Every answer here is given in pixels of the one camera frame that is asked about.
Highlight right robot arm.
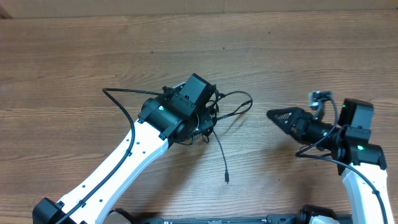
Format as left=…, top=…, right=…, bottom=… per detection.
left=267, top=93, right=394, bottom=223

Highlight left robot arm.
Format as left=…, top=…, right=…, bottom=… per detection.
left=32, top=73, right=218, bottom=224

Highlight black usb cables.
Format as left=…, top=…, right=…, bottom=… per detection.
left=198, top=90, right=254, bottom=185

